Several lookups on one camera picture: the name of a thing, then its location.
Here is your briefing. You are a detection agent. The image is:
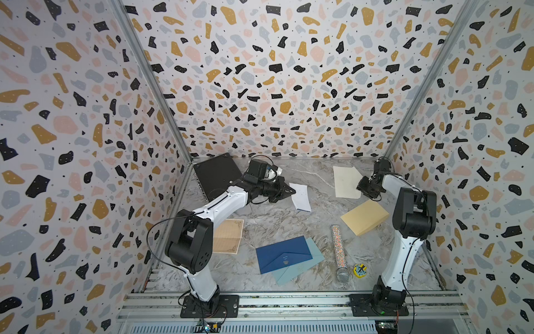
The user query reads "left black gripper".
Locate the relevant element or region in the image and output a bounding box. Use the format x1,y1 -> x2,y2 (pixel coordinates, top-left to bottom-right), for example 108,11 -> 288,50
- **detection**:
256,177 -> 296,203

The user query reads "white blue-bordered letter paper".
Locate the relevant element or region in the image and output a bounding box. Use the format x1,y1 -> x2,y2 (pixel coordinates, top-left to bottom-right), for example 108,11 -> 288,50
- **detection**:
289,183 -> 312,212

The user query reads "cream white envelope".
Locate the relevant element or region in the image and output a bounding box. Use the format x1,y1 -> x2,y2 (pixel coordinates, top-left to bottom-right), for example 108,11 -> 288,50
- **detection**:
333,166 -> 362,199

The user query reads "yellow envelope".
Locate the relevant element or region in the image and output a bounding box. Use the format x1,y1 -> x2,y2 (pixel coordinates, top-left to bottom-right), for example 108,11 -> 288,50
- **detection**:
341,200 -> 389,236

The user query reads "dark blue envelope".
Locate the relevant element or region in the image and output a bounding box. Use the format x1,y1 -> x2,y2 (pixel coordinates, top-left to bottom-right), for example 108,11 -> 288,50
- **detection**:
256,236 -> 312,274

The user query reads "beige letter paper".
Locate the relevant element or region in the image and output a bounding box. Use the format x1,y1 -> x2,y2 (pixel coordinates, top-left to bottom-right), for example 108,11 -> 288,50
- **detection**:
213,219 -> 244,255

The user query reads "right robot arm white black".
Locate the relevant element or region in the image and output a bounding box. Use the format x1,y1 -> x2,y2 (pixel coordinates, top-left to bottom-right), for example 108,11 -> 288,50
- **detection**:
357,157 -> 437,313

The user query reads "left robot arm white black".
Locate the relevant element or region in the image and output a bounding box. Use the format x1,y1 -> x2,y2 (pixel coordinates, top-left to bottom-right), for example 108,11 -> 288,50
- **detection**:
164,157 -> 296,303

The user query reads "light blue envelope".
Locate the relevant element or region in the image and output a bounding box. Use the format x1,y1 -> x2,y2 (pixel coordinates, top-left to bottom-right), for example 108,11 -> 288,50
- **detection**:
272,238 -> 325,285

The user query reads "black box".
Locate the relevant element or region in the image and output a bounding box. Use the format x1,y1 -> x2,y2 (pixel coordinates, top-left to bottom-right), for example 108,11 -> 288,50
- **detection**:
193,153 -> 242,202

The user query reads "glitter tube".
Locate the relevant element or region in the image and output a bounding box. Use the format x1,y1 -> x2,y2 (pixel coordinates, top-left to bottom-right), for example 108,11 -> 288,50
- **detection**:
331,225 -> 350,284

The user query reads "small circuit board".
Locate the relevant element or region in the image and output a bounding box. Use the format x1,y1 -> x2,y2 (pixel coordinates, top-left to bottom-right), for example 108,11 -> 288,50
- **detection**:
194,320 -> 224,333

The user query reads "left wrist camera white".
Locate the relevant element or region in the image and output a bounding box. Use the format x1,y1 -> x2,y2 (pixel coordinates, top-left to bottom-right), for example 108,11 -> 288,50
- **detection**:
263,166 -> 282,182

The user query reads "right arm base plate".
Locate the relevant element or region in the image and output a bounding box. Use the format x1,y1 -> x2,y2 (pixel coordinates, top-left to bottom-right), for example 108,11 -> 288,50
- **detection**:
348,294 -> 410,317

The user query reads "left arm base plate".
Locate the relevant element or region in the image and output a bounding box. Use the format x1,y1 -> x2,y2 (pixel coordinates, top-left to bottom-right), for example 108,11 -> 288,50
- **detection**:
180,294 -> 240,319

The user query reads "aluminium rail frame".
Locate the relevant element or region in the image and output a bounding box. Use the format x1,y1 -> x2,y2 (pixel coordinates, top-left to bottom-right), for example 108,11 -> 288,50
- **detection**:
114,291 -> 476,333

